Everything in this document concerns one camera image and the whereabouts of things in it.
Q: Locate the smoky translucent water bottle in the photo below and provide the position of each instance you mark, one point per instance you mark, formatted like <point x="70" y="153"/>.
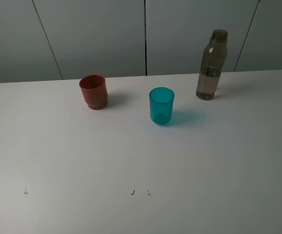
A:
<point x="214" y="57"/>

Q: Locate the red plastic cup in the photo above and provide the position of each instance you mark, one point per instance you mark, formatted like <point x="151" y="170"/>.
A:
<point x="94" y="91"/>

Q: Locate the teal translucent plastic cup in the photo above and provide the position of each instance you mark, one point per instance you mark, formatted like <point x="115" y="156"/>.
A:
<point x="161" y="105"/>

